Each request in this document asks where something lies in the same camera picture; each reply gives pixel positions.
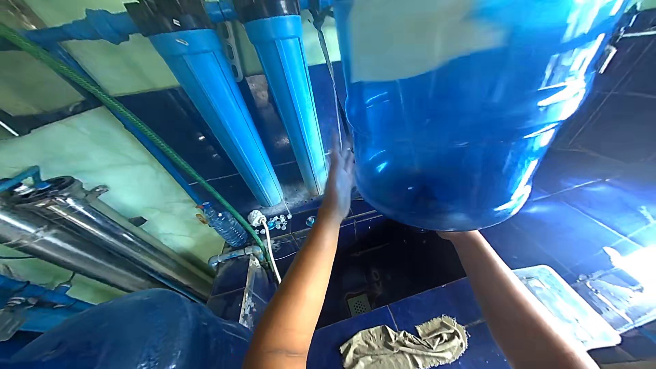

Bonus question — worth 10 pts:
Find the person's right hand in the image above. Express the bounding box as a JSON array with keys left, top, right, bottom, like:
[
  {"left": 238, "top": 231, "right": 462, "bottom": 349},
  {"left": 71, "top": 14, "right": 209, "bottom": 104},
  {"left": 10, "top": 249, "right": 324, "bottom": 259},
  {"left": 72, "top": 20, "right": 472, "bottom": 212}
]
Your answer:
[{"left": 436, "top": 230, "right": 479, "bottom": 242}]

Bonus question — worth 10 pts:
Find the person's left hand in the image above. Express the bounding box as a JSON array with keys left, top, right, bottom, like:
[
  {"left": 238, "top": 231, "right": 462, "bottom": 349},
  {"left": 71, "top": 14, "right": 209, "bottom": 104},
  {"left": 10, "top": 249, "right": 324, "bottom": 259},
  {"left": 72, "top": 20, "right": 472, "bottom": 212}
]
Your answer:
[{"left": 321, "top": 134, "right": 356, "bottom": 224}]

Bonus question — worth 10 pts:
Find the large translucent blue water jug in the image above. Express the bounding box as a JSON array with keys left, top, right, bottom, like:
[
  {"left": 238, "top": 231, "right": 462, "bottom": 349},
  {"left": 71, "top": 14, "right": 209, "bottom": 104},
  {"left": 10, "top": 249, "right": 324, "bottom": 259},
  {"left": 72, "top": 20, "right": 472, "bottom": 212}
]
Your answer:
[{"left": 334, "top": 0, "right": 628, "bottom": 232}]

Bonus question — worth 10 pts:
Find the person's left forearm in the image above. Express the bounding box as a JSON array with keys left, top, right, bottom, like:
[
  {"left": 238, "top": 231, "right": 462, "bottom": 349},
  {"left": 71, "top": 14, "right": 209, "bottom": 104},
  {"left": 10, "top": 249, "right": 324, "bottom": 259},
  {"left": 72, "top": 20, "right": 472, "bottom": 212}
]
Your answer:
[{"left": 242, "top": 216, "right": 341, "bottom": 369}]

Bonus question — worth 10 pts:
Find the dark hanging strap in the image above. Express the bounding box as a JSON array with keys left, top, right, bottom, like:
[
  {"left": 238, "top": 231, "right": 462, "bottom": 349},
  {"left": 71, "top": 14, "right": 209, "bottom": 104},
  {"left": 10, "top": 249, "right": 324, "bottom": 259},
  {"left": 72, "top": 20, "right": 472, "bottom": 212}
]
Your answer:
[{"left": 310, "top": 4, "right": 354, "bottom": 149}]

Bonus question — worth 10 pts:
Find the crumpled beige cloth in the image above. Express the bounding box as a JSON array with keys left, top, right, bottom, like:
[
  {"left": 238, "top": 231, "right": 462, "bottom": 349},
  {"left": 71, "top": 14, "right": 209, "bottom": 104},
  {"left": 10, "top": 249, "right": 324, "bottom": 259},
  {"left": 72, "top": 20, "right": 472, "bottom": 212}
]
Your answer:
[{"left": 340, "top": 315, "right": 468, "bottom": 369}]

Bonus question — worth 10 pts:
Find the blue pipe with fittings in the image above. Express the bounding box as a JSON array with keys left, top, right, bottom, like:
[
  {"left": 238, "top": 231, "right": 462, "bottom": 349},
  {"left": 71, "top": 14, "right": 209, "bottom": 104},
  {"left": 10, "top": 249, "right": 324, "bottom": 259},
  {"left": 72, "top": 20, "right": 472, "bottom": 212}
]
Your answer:
[{"left": 25, "top": 0, "right": 336, "bottom": 45}]

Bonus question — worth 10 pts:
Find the perforated metal drain cover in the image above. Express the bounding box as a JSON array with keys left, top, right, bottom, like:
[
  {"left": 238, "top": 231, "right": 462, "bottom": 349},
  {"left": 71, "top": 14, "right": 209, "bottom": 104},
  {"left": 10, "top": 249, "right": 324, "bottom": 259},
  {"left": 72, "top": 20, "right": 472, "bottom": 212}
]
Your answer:
[{"left": 347, "top": 293, "right": 372, "bottom": 317}]

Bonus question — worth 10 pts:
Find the grey plastic elbow pipe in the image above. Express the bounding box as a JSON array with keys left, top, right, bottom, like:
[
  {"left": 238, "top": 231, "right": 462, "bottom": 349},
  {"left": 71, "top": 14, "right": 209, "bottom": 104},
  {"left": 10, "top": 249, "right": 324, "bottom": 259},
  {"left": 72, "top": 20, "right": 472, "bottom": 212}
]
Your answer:
[{"left": 208, "top": 245, "right": 267, "bottom": 268}]

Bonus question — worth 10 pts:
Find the white hose with wrapped end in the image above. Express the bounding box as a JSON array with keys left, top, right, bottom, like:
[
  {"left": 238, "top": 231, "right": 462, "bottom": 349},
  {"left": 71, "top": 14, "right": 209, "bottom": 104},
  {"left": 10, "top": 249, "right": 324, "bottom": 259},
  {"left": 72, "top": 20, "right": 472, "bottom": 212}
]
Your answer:
[{"left": 247, "top": 209, "right": 283, "bottom": 285}]

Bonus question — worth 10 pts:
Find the long thin blue pipe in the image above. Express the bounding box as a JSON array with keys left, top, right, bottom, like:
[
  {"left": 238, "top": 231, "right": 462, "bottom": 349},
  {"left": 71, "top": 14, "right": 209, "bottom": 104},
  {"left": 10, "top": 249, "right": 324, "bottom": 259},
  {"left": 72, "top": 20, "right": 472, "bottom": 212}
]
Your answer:
[{"left": 43, "top": 42, "right": 205, "bottom": 207}]

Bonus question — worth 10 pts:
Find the green braided hose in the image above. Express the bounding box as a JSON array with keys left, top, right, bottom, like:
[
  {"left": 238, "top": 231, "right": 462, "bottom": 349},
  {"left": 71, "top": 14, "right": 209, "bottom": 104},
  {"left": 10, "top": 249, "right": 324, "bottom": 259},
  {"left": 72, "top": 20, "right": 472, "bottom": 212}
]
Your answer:
[{"left": 0, "top": 23, "right": 271, "bottom": 268}]

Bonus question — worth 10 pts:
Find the shiny steel cylinder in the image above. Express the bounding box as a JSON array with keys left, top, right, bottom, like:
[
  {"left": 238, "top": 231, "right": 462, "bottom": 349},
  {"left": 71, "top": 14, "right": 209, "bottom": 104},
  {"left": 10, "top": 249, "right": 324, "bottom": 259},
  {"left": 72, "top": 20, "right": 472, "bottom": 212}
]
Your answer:
[
  {"left": 0, "top": 179, "right": 167, "bottom": 294},
  {"left": 33, "top": 176, "right": 214, "bottom": 303}
]

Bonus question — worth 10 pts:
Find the grey slotted metal bracket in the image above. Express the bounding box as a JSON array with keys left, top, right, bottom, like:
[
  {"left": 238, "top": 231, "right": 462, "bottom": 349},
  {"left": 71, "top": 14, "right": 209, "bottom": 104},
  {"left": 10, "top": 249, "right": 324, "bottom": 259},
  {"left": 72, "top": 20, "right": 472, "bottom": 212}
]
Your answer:
[{"left": 221, "top": 22, "right": 245, "bottom": 83}]

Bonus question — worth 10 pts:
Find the white plastic tray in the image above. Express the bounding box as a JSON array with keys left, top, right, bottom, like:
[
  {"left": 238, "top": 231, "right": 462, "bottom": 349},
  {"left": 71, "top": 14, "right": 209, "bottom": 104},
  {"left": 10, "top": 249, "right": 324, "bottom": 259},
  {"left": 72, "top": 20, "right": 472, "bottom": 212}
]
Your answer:
[{"left": 512, "top": 264, "right": 622, "bottom": 351}]

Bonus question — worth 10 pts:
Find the thick blue pipe assembly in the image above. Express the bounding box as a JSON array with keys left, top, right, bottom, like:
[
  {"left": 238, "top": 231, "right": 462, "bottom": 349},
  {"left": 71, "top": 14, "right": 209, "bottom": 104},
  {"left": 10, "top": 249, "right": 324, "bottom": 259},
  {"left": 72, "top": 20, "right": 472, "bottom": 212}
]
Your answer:
[{"left": 0, "top": 275, "right": 95, "bottom": 334}]

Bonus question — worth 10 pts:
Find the pile of small plastic caps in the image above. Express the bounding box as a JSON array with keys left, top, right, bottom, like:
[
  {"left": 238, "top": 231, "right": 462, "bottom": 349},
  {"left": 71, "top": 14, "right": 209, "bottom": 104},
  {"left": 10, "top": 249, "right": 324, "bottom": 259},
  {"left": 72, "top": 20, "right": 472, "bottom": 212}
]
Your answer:
[{"left": 255, "top": 214, "right": 293, "bottom": 235}]

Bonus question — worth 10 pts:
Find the small clear plastic bottle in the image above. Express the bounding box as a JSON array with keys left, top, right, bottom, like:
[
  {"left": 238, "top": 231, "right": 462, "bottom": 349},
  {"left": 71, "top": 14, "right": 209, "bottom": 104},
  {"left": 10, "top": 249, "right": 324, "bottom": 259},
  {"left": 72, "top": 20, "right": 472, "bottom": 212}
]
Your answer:
[{"left": 196, "top": 202, "right": 249, "bottom": 249}]

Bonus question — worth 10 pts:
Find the big dark blue water jug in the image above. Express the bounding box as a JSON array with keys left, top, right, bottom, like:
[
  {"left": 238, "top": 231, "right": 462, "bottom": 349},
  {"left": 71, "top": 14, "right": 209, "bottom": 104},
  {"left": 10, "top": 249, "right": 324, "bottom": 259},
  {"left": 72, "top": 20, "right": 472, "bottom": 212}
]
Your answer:
[{"left": 5, "top": 288, "right": 254, "bottom": 369}]

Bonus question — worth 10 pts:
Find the blue filter housing, black cap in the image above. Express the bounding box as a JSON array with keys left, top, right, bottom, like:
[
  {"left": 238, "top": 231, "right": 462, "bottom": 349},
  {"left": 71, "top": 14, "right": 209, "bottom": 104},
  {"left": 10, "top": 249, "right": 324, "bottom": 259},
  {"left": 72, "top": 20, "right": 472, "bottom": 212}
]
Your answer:
[
  {"left": 233, "top": 0, "right": 330, "bottom": 196},
  {"left": 124, "top": 0, "right": 284, "bottom": 208}
]

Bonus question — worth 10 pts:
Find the person's right forearm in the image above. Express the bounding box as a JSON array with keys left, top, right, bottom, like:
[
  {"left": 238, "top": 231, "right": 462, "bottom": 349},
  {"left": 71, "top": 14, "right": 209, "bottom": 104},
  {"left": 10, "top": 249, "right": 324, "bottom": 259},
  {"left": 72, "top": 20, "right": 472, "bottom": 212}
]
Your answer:
[{"left": 450, "top": 231, "right": 600, "bottom": 369}]

